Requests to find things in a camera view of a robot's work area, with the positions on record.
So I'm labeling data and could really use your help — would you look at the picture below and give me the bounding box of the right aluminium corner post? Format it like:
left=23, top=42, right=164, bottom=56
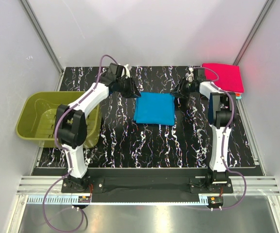
left=233, top=0, right=276, bottom=66

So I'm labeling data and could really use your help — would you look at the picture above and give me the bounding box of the left aluminium corner post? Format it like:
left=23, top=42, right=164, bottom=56
left=18, top=0, right=65, bottom=73

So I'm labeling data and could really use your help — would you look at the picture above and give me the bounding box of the purple cable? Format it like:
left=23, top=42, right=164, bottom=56
left=42, top=54, right=120, bottom=231
left=183, top=67, right=247, bottom=211

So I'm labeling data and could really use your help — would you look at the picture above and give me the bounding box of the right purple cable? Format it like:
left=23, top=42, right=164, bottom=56
left=183, top=67, right=247, bottom=211

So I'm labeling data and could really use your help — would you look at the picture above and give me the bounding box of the olive green plastic basket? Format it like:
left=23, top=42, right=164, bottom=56
left=16, top=91, right=102, bottom=148

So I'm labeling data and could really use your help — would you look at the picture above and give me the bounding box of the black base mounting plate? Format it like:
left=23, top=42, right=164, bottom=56
left=32, top=166, right=263, bottom=204

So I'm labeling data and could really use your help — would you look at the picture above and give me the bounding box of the blue t shirt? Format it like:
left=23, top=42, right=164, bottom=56
left=133, top=92, right=175, bottom=126

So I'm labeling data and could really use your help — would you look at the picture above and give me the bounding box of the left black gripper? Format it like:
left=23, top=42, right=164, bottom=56
left=116, top=76, right=142, bottom=99

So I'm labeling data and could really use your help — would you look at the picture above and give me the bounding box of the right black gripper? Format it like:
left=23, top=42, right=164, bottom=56
left=170, top=77, right=196, bottom=99

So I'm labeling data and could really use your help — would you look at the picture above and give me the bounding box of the aluminium rail frame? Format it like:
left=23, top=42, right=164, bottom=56
left=16, top=176, right=280, bottom=232

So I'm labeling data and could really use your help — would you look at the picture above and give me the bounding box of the aluminium corner post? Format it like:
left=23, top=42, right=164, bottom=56
left=233, top=0, right=276, bottom=66
left=18, top=0, right=65, bottom=73

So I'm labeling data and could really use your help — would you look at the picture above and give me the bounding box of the folded pink t shirt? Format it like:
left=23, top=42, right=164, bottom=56
left=202, top=63, right=245, bottom=94

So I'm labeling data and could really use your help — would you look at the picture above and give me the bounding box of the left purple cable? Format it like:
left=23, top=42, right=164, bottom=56
left=42, top=54, right=120, bottom=231

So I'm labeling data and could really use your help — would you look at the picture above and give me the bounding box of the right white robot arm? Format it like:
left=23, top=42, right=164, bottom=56
left=170, top=67, right=236, bottom=193

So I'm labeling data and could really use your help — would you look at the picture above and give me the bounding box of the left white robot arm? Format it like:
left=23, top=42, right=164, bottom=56
left=54, top=63, right=141, bottom=192

